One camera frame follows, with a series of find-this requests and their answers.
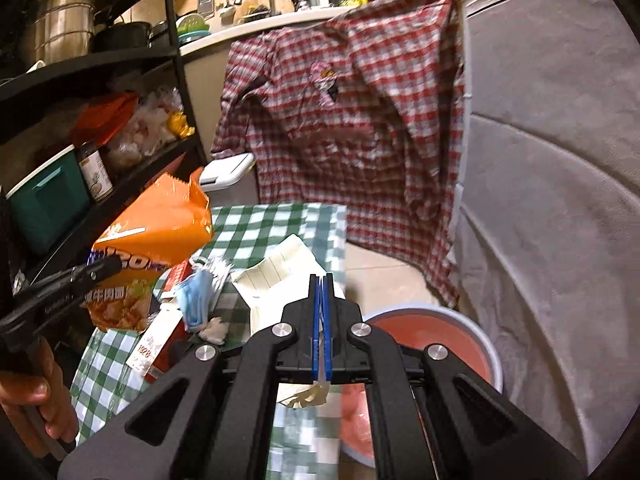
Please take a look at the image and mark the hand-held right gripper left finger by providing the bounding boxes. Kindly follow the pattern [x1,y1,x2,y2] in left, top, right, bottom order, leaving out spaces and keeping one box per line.
[56,274,324,480]

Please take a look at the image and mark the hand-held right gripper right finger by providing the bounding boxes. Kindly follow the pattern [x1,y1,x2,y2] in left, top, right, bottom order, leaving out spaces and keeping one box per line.
[324,274,587,480]

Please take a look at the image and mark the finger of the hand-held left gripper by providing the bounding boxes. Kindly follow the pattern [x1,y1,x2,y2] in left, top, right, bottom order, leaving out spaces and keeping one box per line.
[67,255,124,291]

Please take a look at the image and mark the orange snack bag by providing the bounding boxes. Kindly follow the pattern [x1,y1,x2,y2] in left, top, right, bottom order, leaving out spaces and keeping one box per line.
[90,170,216,333]

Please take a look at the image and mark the person's left hand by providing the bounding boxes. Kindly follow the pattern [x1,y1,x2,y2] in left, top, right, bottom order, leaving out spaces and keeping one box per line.
[0,337,80,458]

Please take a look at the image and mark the lined paper sheet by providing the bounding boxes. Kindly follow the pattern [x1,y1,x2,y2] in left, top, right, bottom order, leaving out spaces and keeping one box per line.
[231,234,326,337]

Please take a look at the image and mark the red cardboard box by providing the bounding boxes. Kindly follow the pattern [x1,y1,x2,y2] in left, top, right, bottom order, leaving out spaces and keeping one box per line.
[142,260,201,386]

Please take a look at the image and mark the teal storage box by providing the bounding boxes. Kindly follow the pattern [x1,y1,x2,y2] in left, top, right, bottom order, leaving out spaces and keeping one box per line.
[7,145,92,257]

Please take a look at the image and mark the brown lidded spice jar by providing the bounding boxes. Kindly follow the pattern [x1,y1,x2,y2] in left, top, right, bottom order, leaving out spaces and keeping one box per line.
[76,141,115,204]

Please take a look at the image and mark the blue face mask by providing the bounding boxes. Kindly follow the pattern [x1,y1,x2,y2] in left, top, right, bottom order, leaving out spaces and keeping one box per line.
[174,267,224,332]

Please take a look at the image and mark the crumpled white tissue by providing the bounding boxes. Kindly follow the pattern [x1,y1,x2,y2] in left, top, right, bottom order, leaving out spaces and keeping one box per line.
[197,316,229,346]

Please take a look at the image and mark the clear plastic wrapper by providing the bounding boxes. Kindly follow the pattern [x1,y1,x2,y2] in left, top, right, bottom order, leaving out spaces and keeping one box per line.
[191,255,236,302]

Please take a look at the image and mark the green checked tablecloth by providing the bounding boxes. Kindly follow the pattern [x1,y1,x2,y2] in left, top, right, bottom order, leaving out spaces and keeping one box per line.
[70,202,375,480]

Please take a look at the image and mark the clear plastic food bag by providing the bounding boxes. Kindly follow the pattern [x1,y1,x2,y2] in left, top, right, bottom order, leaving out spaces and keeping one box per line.
[107,87,184,169]

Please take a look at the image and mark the red plastic bag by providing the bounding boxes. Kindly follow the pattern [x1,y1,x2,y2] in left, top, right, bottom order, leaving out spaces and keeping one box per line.
[70,92,141,149]

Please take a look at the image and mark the white lidded bin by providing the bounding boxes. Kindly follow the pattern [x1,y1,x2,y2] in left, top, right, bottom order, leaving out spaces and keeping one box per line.
[199,152,256,194]

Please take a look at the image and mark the red plaid shirt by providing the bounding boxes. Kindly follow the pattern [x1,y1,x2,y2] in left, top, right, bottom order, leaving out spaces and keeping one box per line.
[210,0,469,311]

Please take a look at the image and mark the black shelf rack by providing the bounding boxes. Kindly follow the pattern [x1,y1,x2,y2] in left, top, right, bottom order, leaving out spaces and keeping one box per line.
[0,0,209,302]

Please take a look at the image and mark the black pan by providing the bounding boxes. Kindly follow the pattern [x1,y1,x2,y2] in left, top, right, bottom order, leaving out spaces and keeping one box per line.
[95,20,169,52]

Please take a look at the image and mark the stacked steel pots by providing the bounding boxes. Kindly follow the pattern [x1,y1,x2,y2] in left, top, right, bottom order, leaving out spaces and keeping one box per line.
[22,0,99,67]

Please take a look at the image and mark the grey fabric cover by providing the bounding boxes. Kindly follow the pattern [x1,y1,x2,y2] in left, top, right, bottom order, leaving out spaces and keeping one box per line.
[449,0,640,477]

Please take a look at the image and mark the white kitchen counter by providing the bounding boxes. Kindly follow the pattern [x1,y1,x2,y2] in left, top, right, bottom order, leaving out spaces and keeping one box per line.
[179,0,462,57]

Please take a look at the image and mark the wooden cutting board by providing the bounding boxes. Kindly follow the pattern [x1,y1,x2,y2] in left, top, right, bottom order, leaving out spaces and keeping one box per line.
[235,0,296,26]

